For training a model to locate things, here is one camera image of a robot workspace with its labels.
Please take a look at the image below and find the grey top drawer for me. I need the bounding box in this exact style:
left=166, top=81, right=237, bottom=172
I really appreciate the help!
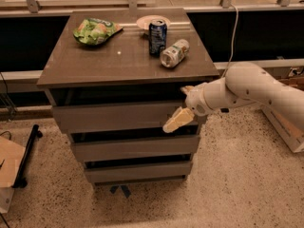
left=53, top=101, right=183, bottom=133

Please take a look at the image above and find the white plate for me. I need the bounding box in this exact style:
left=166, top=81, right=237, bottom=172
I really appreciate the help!
left=137, top=15, right=171, bottom=34

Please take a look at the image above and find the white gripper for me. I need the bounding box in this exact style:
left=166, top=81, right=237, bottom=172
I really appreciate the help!
left=162, top=83, right=212, bottom=133

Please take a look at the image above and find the blue soda can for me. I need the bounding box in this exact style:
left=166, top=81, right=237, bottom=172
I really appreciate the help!
left=149, top=19, right=167, bottom=56

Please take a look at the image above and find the white cable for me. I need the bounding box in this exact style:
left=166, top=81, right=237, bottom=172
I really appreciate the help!
left=221, top=4, right=239, bottom=78

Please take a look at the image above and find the green chip bag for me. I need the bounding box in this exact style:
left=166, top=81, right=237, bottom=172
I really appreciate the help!
left=73, top=18, right=123, bottom=46

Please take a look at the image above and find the grey drawer cabinet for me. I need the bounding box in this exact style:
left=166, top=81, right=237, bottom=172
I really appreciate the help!
left=37, top=9, right=219, bottom=184

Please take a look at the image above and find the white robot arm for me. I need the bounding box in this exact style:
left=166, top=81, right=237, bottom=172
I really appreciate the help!
left=162, top=62, right=304, bottom=133

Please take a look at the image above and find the grey middle drawer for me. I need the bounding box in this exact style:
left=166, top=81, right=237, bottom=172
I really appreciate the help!
left=71, top=135, right=200, bottom=162

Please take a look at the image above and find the grey bottom drawer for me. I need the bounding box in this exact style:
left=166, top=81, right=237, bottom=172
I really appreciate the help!
left=85, top=161, right=192, bottom=183

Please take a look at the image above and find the white lying soda can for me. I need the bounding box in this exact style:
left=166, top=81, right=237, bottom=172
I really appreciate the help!
left=160, top=39, right=190, bottom=68

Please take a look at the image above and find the black bar stand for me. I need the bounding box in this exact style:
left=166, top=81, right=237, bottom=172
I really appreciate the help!
left=12, top=124, right=43, bottom=188

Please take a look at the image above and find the grey drawer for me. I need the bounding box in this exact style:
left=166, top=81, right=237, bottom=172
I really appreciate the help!
left=71, top=135, right=200, bottom=162
left=53, top=101, right=183, bottom=133
left=85, top=161, right=192, bottom=183

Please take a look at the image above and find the brown paper bag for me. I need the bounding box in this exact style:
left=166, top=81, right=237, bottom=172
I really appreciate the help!
left=0, top=137, right=25, bottom=188

